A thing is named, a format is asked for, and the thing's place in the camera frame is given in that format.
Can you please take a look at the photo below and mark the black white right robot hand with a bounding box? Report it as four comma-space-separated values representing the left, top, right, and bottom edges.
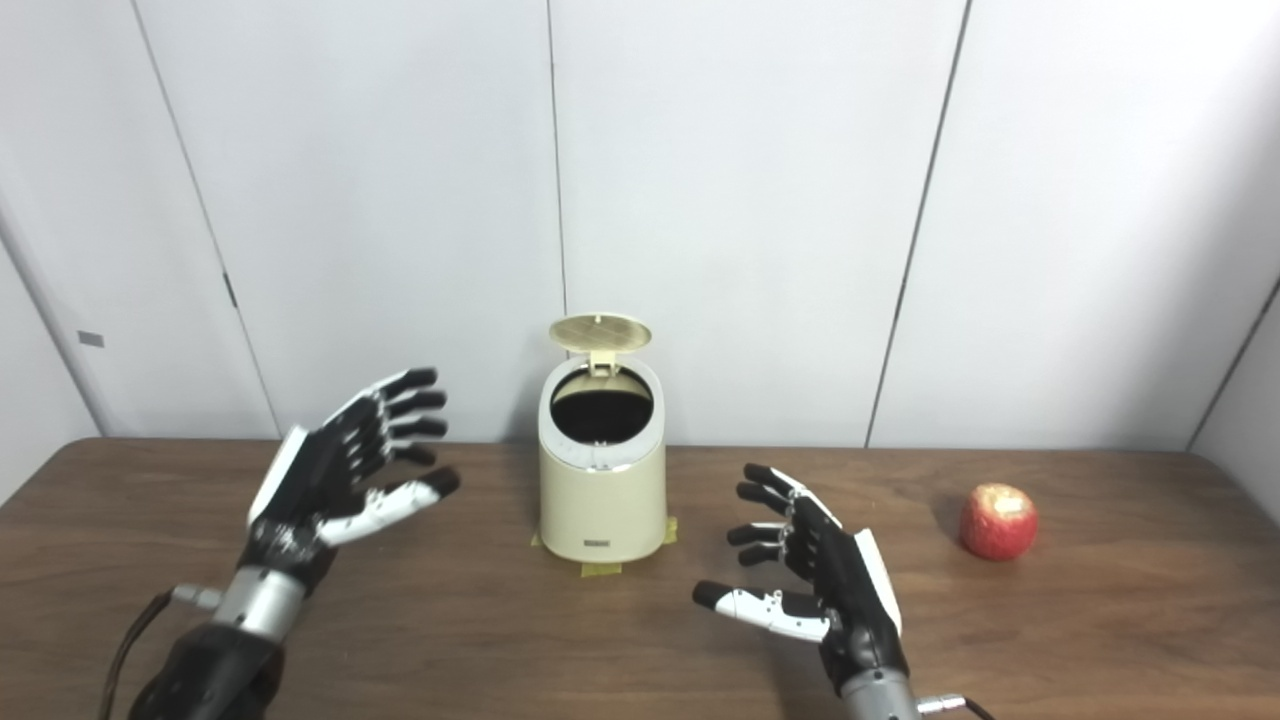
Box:
692, 463, 911, 696

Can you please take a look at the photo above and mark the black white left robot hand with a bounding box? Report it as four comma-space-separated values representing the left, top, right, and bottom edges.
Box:
245, 367, 462, 593

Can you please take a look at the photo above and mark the red apple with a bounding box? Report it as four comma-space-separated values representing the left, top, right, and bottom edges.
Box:
960, 483, 1039, 561

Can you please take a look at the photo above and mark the cream-colored bin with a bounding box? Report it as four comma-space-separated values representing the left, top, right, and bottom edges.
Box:
537, 355, 668, 564

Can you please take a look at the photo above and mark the cream round bin lid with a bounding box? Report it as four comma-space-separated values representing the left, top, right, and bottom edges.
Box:
548, 313, 653, 378

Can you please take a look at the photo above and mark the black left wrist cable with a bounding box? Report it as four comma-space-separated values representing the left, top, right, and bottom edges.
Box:
97, 585, 223, 720

